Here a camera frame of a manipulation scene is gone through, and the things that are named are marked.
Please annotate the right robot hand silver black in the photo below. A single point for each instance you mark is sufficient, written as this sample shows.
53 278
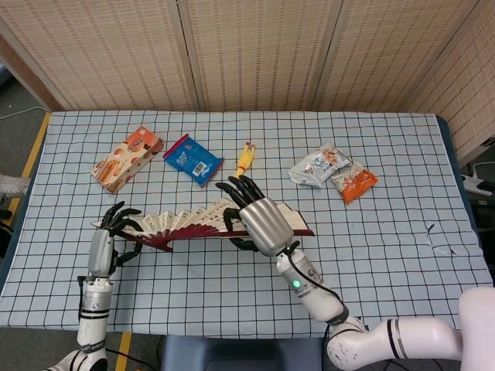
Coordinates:
265 224

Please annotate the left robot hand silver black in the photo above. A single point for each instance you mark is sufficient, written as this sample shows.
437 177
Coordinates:
100 251

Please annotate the paper folding fan red ribs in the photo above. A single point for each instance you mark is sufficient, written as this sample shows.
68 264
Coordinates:
185 221

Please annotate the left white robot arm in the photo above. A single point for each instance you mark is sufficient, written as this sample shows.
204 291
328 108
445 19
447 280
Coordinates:
93 324

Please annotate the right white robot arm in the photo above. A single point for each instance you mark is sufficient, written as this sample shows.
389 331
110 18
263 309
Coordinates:
321 301

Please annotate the yellow rubber chicken toy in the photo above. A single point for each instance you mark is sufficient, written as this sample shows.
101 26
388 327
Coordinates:
245 160

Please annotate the silver snack bag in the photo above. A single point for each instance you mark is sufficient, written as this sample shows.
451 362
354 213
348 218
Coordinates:
315 168

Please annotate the orange biscuit cardboard box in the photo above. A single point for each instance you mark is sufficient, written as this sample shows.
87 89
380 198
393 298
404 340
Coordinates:
123 158

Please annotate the blue snack bag red edges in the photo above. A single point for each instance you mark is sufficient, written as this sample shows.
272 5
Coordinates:
191 160

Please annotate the orange snack bag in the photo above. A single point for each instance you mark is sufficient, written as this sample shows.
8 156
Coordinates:
356 185

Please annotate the light blue checked tablecloth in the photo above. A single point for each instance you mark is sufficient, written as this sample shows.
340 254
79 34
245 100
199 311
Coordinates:
386 251

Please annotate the blue grey robot torso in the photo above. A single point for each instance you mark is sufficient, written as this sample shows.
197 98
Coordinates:
239 355

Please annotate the woven folding screen panel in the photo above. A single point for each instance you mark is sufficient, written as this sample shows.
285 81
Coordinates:
27 73
116 50
386 50
263 50
472 85

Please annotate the white power strip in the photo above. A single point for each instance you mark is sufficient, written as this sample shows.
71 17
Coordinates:
472 183

